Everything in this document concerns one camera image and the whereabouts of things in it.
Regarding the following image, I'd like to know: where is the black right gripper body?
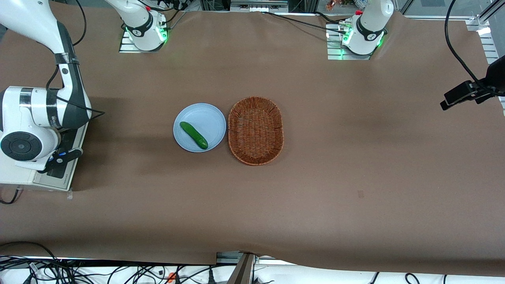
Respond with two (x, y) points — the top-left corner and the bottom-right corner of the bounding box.
(37, 152), (66, 174)

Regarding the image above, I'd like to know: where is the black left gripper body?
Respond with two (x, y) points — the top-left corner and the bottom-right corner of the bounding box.
(485, 55), (505, 96)

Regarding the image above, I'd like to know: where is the oven door with metal handle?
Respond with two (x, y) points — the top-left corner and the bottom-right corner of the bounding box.
(33, 124), (88, 192)

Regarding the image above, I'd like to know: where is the white toaster oven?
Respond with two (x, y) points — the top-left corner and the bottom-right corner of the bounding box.
(0, 123), (90, 192)

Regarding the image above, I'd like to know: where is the slotted aluminium plate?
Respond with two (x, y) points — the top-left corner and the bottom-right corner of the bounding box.
(479, 28), (505, 66)

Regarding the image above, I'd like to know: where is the brown table cover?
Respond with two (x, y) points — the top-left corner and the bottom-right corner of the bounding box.
(0, 6), (505, 277)

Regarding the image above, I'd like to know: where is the green cucumber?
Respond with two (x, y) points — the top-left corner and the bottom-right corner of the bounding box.
(180, 121), (209, 150)

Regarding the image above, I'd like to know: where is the light blue plate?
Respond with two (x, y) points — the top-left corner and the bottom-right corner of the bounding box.
(173, 103), (227, 153)

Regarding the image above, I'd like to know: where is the brown wicker basket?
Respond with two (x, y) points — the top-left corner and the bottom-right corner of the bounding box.
(228, 96), (284, 166)

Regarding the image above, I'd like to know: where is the aluminium profile beam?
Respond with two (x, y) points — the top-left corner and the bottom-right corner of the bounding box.
(227, 253), (257, 284)

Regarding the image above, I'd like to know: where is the black cable to left gripper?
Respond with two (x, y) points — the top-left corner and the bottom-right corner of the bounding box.
(445, 0), (490, 90)

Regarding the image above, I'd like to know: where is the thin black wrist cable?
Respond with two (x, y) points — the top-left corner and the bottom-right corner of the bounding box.
(46, 65), (106, 119)

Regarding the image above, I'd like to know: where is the black oven power cable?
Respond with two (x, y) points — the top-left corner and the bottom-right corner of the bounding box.
(0, 189), (21, 205)

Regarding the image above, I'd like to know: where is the aluminium frame profile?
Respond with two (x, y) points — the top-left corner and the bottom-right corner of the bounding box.
(466, 0), (505, 32)

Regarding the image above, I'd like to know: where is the black looped floor cable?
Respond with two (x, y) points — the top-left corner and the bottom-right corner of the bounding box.
(0, 241), (60, 273)

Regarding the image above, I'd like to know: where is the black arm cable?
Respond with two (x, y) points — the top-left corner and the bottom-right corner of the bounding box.
(73, 0), (86, 46)

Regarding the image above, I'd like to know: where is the black base cable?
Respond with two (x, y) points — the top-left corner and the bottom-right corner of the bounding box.
(314, 11), (350, 26)
(261, 11), (348, 35)

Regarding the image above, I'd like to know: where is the aluminium frame bar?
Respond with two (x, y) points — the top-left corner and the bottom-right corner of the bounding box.
(230, 0), (289, 13)

